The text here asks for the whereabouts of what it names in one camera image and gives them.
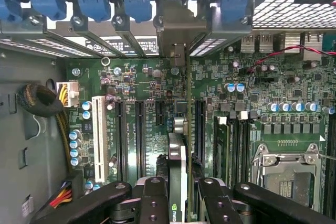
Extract open grey PC case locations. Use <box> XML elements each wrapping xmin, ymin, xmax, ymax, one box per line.
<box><xmin>0</xmin><ymin>0</ymin><xmax>336</xmax><ymax>224</ymax></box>

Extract red and yellow wires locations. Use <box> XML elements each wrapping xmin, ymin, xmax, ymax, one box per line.
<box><xmin>49</xmin><ymin>180</ymin><xmax>74</xmax><ymax>209</ymax></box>

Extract white power connector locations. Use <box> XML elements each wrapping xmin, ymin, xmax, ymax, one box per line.
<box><xmin>56</xmin><ymin>81</ymin><xmax>80</xmax><ymax>108</ymax></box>

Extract metal locking lever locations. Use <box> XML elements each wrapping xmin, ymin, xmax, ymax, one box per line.
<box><xmin>314</xmin><ymin>152</ymin><xmax>336</xmax><ymax>161</ymax></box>

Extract metal CPU socket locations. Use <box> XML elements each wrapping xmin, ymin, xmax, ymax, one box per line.
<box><xmin>250</xmin><ymin>143</ymin><xmax>324</xmax><ymax>210</ymax></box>

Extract red black twisted wire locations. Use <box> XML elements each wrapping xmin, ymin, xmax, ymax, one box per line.
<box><xmin>246</xmin><ymin>45</ymin><xmax>336</xmax><ymax>74</ymax></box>

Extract black sleeved cable bundle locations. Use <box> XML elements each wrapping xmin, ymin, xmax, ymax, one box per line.
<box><xmin>18</xmin><ymin>83</ymin><xmax>65</xmax><ymax>117</ymax></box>

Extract green Dell motherboard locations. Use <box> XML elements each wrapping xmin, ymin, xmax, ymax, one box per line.
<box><xmin>64</xmin><ymin>31</ymin><xmax>336</xmax><ymax>221</ymax></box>

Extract white expansion slot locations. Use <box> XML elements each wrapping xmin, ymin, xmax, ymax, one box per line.
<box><xmin>91</xmin><ymin>95</ymin><xmax>110</xmax><ymax>184</ymax></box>

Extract silver USB port block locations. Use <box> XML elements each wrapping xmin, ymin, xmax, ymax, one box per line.
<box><xmin>240</xmin><ymin>34</ymin><xmax>274</xmax><ymax>54</ymax></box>

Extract yellow and black wires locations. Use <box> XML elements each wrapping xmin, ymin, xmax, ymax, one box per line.
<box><xmin>56</xmin><ymin>107</ymin><xmax>74</xmax><ymax>174</ymax></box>

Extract black RAM slot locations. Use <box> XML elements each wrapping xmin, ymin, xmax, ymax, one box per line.
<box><xmin>229</xmin><ymin>113</ymin><xmax>239</xmax><ymax>187</ymax></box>
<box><xmin>238</xmin><ymin>112</ymin><xmax>250</xmax><ymax>184</ymax></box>

